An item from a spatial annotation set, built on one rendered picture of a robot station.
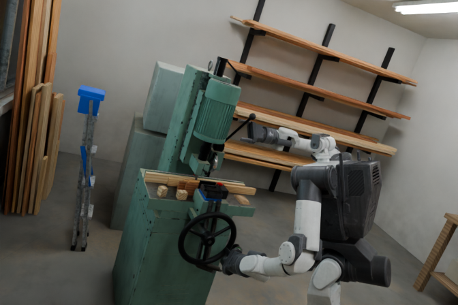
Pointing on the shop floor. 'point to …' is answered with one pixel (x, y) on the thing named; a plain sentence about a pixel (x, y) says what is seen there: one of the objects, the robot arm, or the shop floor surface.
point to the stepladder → (89, 103)
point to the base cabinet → (159, 264)
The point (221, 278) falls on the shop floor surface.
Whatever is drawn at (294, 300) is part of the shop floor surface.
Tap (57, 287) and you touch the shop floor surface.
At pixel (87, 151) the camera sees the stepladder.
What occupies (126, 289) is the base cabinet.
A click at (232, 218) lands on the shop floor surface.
